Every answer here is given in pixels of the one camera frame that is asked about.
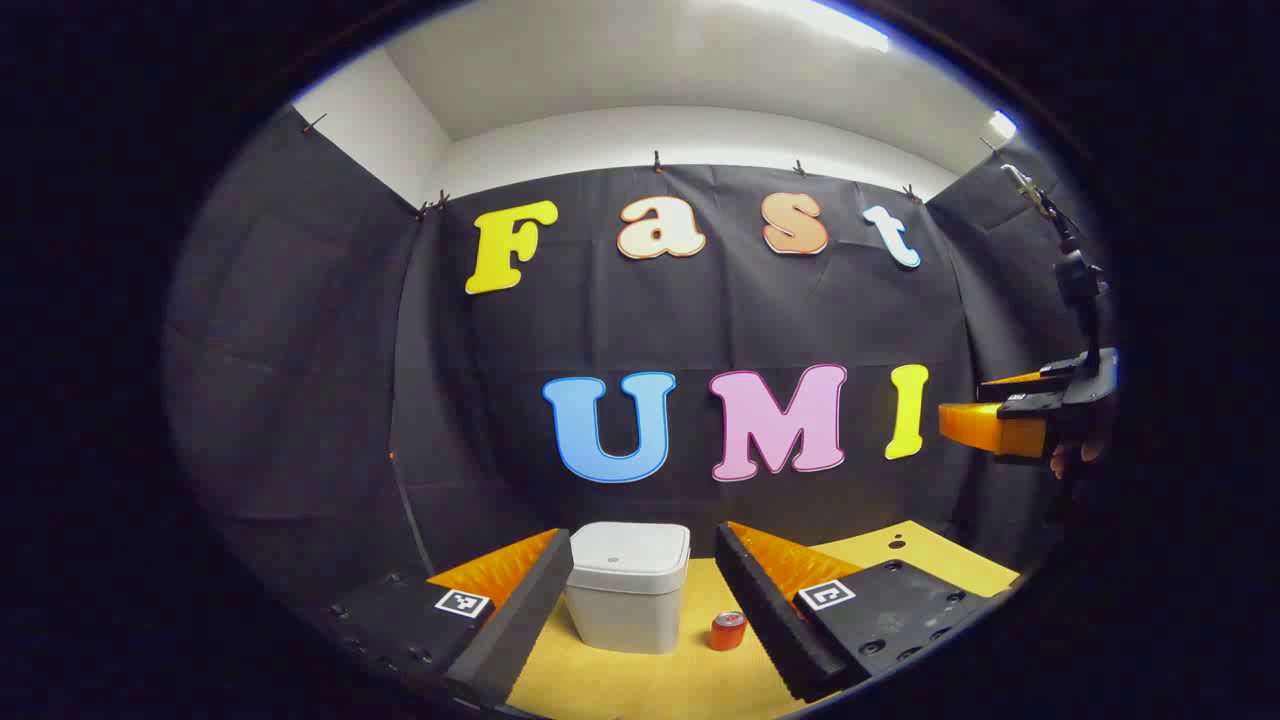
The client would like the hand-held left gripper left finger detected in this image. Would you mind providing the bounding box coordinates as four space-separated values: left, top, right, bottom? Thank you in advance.
325 528 576 711

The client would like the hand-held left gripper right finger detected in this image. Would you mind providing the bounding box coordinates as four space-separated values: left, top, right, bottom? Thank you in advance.
713 521 1001 703

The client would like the white desktop garbage bin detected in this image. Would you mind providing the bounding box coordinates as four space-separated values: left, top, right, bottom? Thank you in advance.
563 521 692 656

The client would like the wooden desktop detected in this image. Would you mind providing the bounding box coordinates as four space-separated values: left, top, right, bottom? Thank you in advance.
505 520 1021 720

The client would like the black backdrop cloth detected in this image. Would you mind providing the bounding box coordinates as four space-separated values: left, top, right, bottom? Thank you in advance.
165 105 1116 621

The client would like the long ceiling light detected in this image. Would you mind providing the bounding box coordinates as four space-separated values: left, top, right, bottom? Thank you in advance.
770 0 892 53

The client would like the row of small cloth clips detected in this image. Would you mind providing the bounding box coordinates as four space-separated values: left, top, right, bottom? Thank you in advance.
303 112 1001 221

